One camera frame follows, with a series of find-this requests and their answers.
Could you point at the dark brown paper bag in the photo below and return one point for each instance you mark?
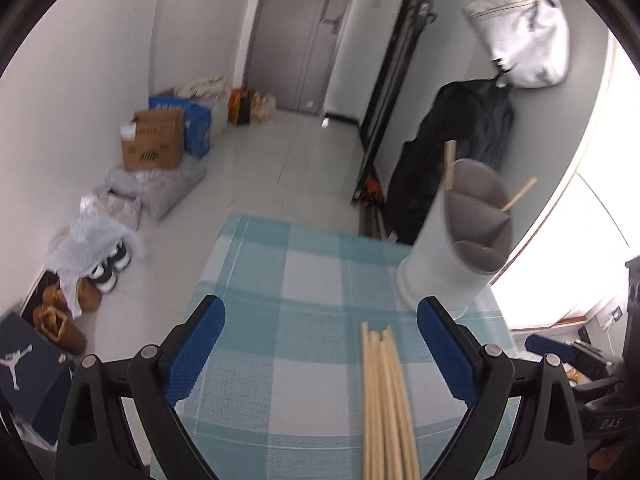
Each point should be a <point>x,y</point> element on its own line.
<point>245,110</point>

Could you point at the black metal frame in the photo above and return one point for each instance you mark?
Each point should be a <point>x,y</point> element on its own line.
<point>395,85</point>

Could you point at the brown shoes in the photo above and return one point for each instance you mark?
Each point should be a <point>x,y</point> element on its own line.
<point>55,320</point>

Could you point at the white utensil holder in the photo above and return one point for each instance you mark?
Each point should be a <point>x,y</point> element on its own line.
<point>445,260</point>

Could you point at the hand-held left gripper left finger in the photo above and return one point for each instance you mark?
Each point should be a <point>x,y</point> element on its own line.
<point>197,345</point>

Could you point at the teal checkered tablecloth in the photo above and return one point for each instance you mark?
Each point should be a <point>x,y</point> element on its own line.
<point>300,280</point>

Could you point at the white plastic bag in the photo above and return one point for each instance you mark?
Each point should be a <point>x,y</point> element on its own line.
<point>219,112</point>

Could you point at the beige cloth bundle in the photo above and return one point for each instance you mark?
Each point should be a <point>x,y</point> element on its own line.
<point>202,86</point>

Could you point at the dark blue shoe box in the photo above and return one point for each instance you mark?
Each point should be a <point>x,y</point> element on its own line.
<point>25,370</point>

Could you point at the clear plastic bag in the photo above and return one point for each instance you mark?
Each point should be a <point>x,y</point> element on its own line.
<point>85,240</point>

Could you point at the black speaker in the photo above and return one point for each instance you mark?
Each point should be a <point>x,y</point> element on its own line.
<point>633,280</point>

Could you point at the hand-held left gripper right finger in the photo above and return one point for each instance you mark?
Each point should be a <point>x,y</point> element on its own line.
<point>445,345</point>

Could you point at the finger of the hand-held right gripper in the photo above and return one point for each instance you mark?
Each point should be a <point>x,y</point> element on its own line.
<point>547,347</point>

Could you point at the black backpack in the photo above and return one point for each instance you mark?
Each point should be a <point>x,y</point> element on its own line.
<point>460,125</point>

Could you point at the white parcel bag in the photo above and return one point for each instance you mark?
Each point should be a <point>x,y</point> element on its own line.
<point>120,200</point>

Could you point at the orange red bag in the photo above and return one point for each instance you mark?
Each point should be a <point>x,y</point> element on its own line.
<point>233,105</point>

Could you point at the brown cardboard box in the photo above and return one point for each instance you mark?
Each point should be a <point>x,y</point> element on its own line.
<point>150,145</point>

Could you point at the blue cardboard box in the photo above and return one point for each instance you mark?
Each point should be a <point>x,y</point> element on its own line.
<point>197,130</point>

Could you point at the black and white sneakers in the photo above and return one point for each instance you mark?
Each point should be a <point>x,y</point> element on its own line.
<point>110,272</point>

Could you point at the white shoulder bag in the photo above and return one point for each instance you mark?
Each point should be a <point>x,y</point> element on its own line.
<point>525,35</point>

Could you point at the grey door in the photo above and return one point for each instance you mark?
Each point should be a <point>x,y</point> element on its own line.
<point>295,35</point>

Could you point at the beige paper bag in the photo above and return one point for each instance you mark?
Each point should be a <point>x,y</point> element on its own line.
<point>262,106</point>

